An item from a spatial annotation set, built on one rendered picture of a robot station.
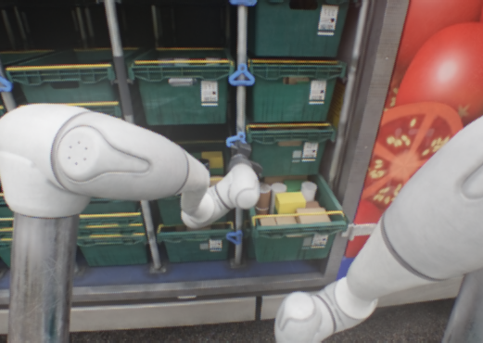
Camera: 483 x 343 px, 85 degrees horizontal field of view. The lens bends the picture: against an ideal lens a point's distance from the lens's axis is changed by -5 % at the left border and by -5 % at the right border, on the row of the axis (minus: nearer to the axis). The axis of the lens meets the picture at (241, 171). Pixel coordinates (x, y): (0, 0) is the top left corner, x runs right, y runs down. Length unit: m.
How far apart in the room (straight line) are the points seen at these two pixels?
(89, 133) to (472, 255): 0.41
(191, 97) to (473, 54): 1.07
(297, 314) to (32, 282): 0.51
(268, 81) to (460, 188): 0.97
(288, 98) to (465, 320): 0.95
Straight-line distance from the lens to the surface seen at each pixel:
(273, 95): 1.20
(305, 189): 1.40
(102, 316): 1.86
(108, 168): 0.36
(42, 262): 0.56
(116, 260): 1.74
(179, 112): 1.20
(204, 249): 1.61
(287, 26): 1.17
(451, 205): 0.29
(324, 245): 1.32
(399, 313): 2.54
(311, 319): 0.70
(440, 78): 1.29
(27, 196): 0.51
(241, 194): 0.85
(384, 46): 1.13
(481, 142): 0.29
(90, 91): 1.25
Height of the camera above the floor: 1.89
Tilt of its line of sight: 30 degrees down
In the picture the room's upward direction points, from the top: 1 degrees clockwise
